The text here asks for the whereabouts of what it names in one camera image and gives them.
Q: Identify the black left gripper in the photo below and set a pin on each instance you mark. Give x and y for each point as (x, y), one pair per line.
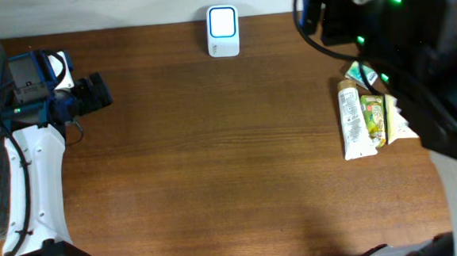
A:
(93, 102)

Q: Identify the teal white tissue pack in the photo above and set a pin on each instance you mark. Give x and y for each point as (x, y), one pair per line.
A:
(354, 74)

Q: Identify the green drink pouch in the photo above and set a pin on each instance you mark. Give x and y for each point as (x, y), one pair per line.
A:
(373, 112)

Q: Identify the yellow white snack bag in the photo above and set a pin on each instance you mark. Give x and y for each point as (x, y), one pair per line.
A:
(397, 126)

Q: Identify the white tube tan cap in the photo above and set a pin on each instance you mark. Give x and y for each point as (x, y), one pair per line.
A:
(357, 141)

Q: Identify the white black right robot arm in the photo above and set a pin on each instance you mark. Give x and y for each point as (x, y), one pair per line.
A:
(414, 44)

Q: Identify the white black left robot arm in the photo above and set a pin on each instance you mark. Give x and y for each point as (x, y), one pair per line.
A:
(38, 101)

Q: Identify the white barcode scanner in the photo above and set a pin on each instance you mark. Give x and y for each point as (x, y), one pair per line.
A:
(223, 34)

